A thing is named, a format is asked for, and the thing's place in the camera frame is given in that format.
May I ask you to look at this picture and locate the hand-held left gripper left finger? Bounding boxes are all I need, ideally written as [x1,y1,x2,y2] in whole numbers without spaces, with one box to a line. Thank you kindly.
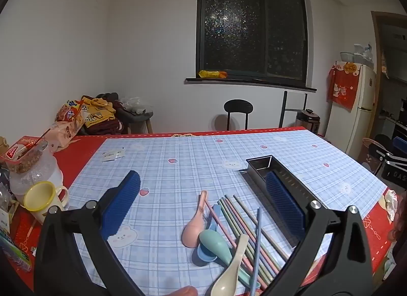
[33,170,147,296]

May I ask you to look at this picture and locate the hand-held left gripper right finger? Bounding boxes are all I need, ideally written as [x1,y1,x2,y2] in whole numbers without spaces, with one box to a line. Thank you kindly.
[264,171,373,296]

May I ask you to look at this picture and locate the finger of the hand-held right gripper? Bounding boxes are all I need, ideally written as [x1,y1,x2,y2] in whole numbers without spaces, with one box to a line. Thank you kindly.
[392,136,407,155]
[369,142,407,169]

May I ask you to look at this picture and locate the green chopstick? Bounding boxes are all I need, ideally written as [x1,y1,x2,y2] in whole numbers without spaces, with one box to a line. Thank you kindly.
[218,200,273,284]
[228,197,285,266]

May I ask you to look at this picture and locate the blue chopstick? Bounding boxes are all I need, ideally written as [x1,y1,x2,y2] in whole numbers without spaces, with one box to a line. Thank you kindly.
[251,208,262,296]
[226,196,283,272]

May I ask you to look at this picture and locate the pink chopstick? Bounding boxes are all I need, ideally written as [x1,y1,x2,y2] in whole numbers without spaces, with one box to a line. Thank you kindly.
[224,196,280,276]
[203,199,268,289]

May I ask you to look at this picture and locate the metal utensil tray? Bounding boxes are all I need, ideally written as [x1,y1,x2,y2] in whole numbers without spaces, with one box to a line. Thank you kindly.
[239,155,318,220]

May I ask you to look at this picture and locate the pink spoon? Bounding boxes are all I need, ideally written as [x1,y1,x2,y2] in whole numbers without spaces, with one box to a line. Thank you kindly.
[182,190,209,248]

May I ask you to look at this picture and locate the green spoon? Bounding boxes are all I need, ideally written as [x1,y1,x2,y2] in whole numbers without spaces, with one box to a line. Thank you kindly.
[199,229,262,290]

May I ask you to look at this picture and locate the blue spoon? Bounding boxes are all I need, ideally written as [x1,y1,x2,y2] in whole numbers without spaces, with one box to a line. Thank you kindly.
[192,204,222,267]

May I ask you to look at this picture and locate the cream spoon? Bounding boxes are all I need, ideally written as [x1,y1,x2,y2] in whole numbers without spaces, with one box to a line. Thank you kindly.
[210,234,250,296]

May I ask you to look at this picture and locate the person's left hand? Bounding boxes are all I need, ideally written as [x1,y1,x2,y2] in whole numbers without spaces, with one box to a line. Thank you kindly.
[170,286,198,296]

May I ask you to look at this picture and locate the crumpled tissue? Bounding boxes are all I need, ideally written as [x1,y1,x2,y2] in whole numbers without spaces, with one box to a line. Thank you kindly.
[384,189,399,222]

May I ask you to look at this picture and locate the white fridge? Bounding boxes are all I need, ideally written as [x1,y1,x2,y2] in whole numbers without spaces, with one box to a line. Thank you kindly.
[326,62,377,160]

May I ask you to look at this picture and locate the blue plaid tablecloth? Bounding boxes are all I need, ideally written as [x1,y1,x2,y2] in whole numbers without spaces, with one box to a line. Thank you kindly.
[65,128,389,296]

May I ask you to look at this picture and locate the red tablecloth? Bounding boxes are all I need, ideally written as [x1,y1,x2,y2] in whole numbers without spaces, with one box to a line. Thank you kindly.
[0,125,399,296]

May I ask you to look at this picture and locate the rice cooker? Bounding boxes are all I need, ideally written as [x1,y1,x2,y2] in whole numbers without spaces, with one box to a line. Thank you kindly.
[296,108,320,134]

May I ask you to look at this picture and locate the yellow cup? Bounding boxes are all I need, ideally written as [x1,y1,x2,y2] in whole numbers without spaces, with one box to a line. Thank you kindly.
[24,182,69,223]

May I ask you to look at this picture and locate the maroon garment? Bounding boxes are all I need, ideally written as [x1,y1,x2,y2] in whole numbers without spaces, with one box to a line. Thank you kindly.
[86,118,123,136]

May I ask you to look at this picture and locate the white plastic container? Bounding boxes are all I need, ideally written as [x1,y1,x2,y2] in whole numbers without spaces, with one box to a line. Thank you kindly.
[9,148,64,196]

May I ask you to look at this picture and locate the grey chair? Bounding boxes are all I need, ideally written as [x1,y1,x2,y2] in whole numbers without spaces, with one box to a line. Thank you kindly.
[95,93,154,134]

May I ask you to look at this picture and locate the peach snack bag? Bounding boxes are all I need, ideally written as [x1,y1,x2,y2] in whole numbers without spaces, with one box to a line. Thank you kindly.
[41,115,85,153]

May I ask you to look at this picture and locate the clear plastic containers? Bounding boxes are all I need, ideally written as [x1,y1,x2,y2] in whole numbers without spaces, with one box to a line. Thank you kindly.
[340,43,374,68]

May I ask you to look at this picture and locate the black metal rack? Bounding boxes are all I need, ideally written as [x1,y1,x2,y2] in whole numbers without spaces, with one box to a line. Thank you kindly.
[279,91,308,128]

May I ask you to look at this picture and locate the clear plastic bag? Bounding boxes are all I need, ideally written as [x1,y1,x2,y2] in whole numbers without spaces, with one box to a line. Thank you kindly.
[122,97,150,114]

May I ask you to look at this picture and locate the thin red stick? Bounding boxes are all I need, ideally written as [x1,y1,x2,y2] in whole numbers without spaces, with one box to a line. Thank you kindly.
[32,129,51,149]

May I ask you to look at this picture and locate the orange snack bag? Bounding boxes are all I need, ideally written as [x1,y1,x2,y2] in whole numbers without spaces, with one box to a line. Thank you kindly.
[56,99,85,122]

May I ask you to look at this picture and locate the black round stool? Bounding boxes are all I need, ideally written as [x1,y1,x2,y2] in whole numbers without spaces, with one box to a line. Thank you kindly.
[223,99,254,130]

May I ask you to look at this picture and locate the green white packet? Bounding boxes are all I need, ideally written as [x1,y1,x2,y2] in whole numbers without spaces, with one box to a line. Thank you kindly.
[0,229,32,273]

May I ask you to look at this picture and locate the black windowsill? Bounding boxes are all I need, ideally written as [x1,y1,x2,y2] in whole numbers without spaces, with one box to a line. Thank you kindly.
[185,77,317,92]

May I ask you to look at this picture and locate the yellow snack packet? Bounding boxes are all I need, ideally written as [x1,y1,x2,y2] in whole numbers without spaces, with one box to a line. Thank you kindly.
[199,70,228,79]

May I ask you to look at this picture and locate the dark window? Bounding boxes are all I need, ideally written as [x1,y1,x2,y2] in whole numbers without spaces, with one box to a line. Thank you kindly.
[195,0,309,88]

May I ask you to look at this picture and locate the wooden door frame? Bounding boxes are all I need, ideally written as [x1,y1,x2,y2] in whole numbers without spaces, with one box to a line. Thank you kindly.
[370,11,407,144]

